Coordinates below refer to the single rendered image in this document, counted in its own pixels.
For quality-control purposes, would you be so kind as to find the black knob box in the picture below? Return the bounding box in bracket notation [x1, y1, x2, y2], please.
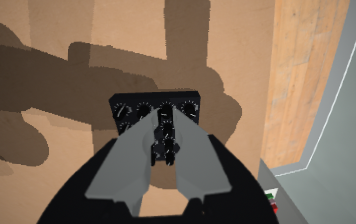
[108, 91, 201, 166]

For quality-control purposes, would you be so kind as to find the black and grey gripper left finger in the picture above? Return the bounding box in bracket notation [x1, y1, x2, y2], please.
[36, 108, 162, 224]

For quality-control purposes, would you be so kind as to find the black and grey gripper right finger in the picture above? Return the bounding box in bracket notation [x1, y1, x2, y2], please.
[171, 107, 279, 224]

